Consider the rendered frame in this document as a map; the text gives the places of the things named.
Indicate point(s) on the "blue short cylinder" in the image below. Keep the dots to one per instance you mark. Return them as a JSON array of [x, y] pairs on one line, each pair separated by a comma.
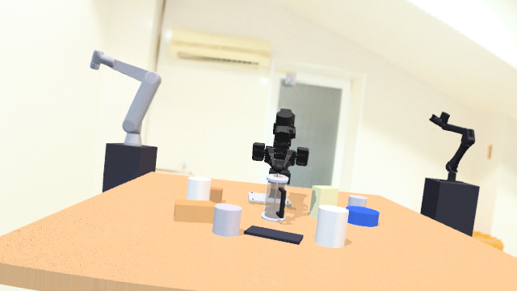
[[362, 216]]

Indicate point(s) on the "glass french press with black handle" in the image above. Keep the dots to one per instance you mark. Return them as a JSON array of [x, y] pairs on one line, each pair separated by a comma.
[[275, 197]]

